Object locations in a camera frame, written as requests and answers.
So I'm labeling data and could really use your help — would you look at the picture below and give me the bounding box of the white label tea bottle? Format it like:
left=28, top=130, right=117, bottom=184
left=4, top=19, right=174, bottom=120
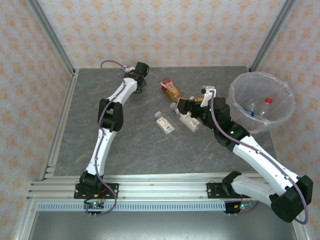
left=154, top=111, right=175, bottom=135

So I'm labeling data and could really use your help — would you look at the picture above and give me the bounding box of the clear bottle with blue cap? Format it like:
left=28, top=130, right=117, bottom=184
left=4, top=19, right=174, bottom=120
left=243, top=102, right=260, bottom=120

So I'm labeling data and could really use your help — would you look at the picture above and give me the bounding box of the clear plastic bin liner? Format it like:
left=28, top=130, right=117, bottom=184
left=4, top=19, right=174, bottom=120
left=228, top=71, right=297, bottom=135

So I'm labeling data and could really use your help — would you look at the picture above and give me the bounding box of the translucent plastic bin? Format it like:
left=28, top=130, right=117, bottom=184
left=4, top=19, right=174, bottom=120
left=228, top=71, right=297, bottom=135

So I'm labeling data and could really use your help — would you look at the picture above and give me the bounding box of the green and white label bottle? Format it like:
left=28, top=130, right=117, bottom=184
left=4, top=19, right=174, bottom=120
left=169, top=101, right=201, bottom=133

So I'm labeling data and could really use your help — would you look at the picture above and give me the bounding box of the clear bottle with red cap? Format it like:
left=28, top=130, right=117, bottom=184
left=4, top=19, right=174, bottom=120
left=257, top=97, right=274, bottom=118

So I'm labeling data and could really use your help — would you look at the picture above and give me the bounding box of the small circuit board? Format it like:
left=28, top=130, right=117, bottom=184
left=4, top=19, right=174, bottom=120
left=83, top=199, right=105, bottom=210
left=233, top=202, right=255, bottom=210

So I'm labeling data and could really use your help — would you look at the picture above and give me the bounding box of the grey metal lower shelf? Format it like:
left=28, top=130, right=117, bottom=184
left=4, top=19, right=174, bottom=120
left=24, top=211, right=301, bottom=240

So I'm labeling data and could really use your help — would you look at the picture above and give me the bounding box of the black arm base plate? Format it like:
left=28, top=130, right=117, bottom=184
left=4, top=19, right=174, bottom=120
left=206, top=182, right=252, bottom=200
left=73, top=183, right=120, bottom=200

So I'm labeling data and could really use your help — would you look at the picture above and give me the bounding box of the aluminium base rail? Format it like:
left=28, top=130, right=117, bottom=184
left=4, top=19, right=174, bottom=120
left=26, top=174, right=303, bottom=201

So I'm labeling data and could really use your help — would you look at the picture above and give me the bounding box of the aluminium side rail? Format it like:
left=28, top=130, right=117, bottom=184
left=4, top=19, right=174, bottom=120
left=39, top=69, right=80, bottom=181

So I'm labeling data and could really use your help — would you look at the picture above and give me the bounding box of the aluminium frame post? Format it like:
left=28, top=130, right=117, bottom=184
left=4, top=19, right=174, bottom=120
left=249, top=0, right=298, bottom=73
left=26, top=0, right=77, bottom=76

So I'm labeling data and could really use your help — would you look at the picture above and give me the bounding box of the slotted grey cable duct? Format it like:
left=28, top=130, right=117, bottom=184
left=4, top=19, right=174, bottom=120
left=36, top=201, right=227, bottom=212

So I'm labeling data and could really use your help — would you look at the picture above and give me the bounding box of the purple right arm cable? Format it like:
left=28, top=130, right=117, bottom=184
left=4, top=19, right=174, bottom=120
left=209, top=91, right=310, bottom=224

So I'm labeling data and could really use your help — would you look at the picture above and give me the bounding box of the aluminium frame beam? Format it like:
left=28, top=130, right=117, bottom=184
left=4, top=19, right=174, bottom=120
left=291, top=207, right=312, bottom=240
left=13, top=199, right=38, bottom=240

